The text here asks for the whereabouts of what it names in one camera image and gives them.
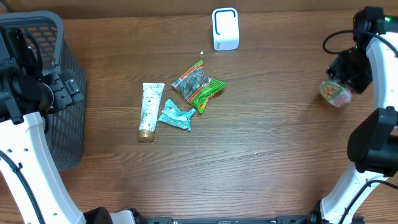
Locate green cup noodles container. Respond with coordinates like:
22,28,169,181
319,80,354,108

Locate green snack bag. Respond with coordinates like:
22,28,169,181
171,60,226,114

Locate teal snack packet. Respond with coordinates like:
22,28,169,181
158,99,196,131

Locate white cosmetic tube gold cap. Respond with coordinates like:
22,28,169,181
139,83,165,142

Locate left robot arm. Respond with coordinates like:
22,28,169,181
1,27,136,223

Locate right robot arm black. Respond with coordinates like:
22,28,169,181
301,6,397,224

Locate white barcode scanner stand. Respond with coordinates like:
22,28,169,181
211,7,239,51

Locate grey plastic mesh basket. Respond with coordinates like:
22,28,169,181
1,11,86,170

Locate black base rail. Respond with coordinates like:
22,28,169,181
136,215,306,224

